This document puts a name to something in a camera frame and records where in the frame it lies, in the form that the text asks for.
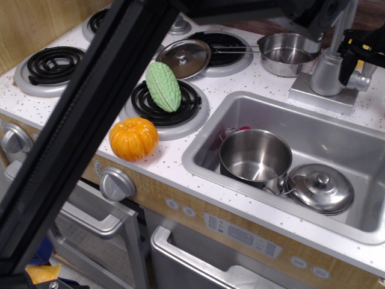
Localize grey control panel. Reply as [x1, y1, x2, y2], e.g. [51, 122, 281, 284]
[203, 213, 283, 259]

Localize orange toy pumpkin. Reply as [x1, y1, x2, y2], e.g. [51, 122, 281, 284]
[109, 117, 159, 162]

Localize steel pot in sink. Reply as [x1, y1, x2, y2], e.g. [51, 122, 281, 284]
[219, 128, 293, 196]

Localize grey oven door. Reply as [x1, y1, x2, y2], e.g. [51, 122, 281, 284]
[47, 181, 150, 288]

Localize pink object in sink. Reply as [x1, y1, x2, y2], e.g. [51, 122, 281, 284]
[239, 126, 251, 131]

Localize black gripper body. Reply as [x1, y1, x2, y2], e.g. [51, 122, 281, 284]
[337, 25, 384, 68]

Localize steel saucepan with handle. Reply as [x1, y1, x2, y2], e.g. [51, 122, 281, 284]
[212, 33, 322, 78]

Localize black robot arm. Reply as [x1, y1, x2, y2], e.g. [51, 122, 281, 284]
[1, 1, 349, 288]

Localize grey faucet lever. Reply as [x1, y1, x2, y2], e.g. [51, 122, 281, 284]
[346, 60, 377, 92]

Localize green toy bitter gourd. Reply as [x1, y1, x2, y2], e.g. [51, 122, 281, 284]
[145, 61, 182, 113]

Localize grey toy faucet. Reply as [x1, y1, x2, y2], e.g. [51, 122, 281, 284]
[289, 1, 360, 116]

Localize black burner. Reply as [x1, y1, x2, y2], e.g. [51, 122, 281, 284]
[184, 31, 253, 78]
[119, 80, 209, 141]
[82, 8, 109, 43]
[14, 46, 85, 98]

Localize black front right burner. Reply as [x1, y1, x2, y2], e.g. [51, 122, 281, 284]
[119, 80, 209, 141]

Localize black front left burner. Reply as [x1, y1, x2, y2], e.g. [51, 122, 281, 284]
[14, 46, 85, 98]

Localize grey stove knob left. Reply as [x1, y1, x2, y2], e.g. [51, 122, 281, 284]
[1, 123, 34, 154]

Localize black back right burner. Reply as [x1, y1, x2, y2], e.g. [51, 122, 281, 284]
[184, 31, 253, 78]

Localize grey back stove knob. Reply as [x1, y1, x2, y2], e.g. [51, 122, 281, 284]
[168, 15, 192, 36]

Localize steel pot lid in sink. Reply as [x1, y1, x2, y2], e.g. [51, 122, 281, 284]
[286, 163, 355, 216]

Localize black back left burner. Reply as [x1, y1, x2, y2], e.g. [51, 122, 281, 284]
[82, 8, 109, 43]

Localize steel pot lid on stove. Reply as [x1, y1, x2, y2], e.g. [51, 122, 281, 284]
[156, 39, 211, 79]

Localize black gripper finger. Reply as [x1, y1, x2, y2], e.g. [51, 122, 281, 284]
[339, 49, 358, 86]

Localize grey stove knob right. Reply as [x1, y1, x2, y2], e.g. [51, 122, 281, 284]
[99, 167, 137, 202]

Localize grey stove knob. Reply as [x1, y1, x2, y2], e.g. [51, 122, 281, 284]
[99, 167, 137, 202]
[168, 15, 192, 36]
[1, 123, 34, 154]

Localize grey dishwasher door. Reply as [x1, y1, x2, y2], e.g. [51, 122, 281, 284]
[151, 226, 307, 288]

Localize grey toy sink basin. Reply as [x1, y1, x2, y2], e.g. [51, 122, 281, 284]
[181, 91, 385, 245]

